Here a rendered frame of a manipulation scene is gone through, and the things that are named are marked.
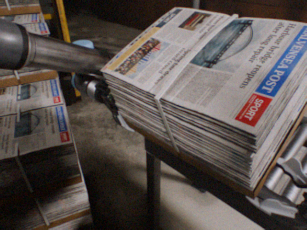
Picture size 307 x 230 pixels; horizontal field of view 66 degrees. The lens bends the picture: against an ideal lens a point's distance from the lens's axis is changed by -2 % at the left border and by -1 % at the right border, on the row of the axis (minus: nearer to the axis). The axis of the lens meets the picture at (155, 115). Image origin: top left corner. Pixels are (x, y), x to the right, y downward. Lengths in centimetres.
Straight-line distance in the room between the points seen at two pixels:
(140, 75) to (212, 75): 15
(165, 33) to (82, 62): 22
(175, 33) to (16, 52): 34
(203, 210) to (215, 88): 135
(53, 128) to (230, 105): 76
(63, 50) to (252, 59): 41
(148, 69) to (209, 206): 134
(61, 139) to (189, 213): 103
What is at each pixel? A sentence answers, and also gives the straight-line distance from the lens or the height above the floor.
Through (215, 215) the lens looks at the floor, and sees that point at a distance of 170.
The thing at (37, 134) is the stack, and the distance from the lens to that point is 100.
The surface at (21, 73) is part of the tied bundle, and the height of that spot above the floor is 89.
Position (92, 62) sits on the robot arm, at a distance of 67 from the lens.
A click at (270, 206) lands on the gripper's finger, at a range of 54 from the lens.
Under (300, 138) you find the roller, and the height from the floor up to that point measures 80.
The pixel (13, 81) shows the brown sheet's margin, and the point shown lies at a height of 86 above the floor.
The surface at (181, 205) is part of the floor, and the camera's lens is 170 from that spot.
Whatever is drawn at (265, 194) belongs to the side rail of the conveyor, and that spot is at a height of 80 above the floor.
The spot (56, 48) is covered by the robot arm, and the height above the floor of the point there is 121.
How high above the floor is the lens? 139
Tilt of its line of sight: 34 degrees down
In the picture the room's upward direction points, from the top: straight up
